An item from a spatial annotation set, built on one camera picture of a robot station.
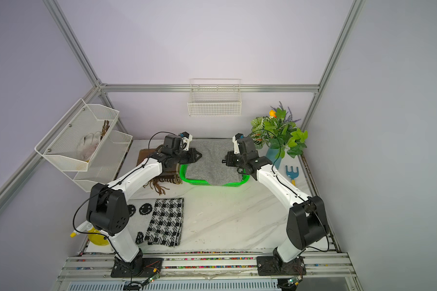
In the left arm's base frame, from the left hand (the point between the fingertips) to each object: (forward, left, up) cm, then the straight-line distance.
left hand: (200, 156), depth 89 cm
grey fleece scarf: (-5, -6, -2) cm, 8 cm away
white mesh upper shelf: (-3, +53, +14) cm, 54 cm away
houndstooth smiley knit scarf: (-28, +19, -14) cm, 36 cm away
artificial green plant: (+5, -38, +12) cm, 40 cm away
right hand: (-3, -13, +1) cm, 14 cm away
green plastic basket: (-11, +6, +2) cm, 13 cm away
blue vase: (+4, -37, -4) cm, 38 cm away
